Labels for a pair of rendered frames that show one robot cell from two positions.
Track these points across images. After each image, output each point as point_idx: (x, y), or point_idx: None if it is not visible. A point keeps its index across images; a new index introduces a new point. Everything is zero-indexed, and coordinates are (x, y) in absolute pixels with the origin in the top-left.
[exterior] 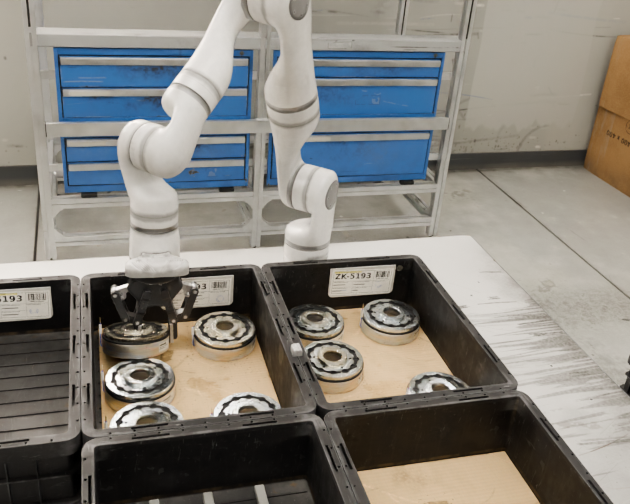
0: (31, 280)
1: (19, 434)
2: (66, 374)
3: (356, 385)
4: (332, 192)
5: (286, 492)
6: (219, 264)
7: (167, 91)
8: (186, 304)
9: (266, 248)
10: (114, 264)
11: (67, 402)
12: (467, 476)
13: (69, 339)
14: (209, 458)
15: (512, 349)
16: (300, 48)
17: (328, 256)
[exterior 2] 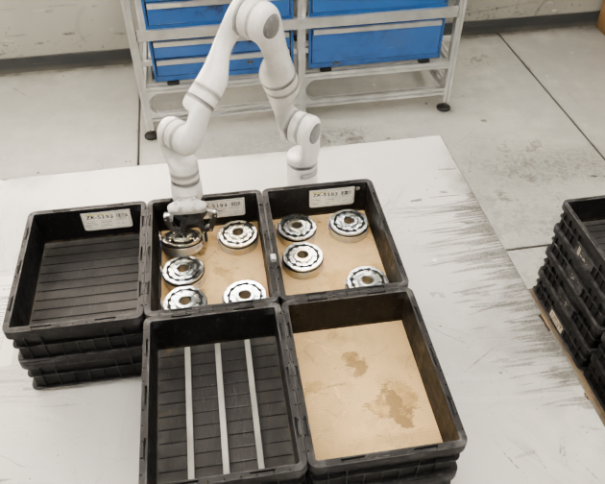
0: (117, 205)
1: (115, 303)
2: None
3: (317, 273)
4: (315, 133)
5: (262, 344)
6: (251, 166)
7: (184, 98)
8: (210, 223)
9: (285, 152)
10: None
11: None
12: (373, 336)
13: None
14: (216, 326)
15: (445, 234)
16: (276, 53)
17: (328, 157)
